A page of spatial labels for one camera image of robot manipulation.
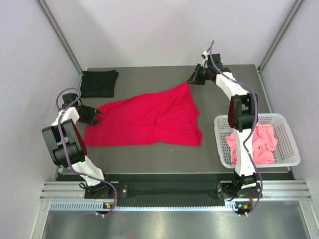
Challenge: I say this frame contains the red polo t shirt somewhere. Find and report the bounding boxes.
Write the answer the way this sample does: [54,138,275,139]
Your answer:
[84,83,202,146]

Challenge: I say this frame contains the slotted grey cable duct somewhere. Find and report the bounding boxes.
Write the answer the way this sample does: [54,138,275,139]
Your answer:
[50,201,238,212]

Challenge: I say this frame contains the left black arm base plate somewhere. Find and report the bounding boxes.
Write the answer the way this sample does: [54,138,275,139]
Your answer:
[79,182,128,199]

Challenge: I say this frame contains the white perforated plastic basket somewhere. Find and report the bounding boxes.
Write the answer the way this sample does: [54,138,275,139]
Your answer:
[214,114,301,169]

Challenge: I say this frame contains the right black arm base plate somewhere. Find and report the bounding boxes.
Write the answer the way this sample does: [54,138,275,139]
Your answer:
[216,181,261,200]

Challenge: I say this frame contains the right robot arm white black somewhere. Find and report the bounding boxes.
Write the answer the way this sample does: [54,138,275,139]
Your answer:
[186,51,258,197]

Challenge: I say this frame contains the aluminium corner post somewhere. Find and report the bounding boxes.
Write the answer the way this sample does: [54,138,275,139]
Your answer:
[35,0,83,74]
[257,0,305,74]

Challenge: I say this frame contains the left aluminium corner post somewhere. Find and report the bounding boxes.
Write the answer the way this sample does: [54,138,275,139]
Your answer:
[35,0,83,74]

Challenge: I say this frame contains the right aluminium corner post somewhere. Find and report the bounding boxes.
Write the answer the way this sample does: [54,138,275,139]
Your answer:
[257,0,305,74]

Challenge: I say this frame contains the pink crumpled t shirt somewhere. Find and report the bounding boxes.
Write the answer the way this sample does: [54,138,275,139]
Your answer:
[225,122,278,165]

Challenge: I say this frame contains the folded black t shirt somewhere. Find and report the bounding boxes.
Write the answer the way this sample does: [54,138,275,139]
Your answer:
[80,70,119,98]

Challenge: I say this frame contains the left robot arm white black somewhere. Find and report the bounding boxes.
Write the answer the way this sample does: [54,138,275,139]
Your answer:
[42,93,114,199]

